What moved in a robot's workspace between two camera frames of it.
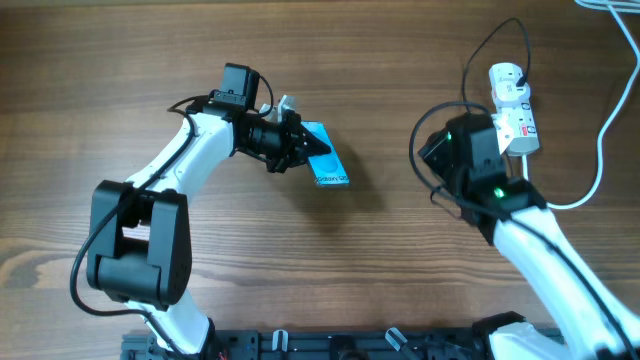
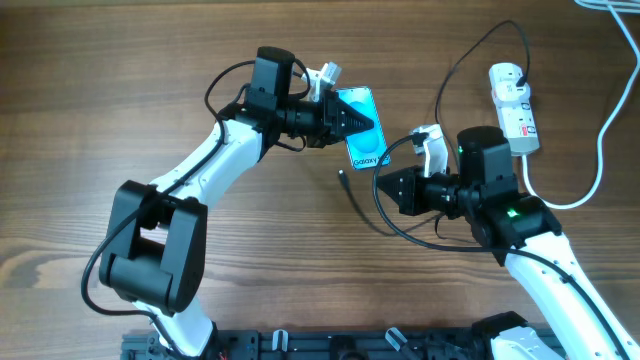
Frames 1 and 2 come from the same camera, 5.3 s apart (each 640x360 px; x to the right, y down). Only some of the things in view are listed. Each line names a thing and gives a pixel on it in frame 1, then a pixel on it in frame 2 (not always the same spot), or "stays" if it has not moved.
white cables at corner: x=626 y=6 stays
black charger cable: x=520 y=82 to x=438 y=126
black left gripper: x=291 y=142 to x=329 y=122
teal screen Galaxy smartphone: x=325 y=168 to x=369 y=146
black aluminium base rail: x=322 y=344 stays
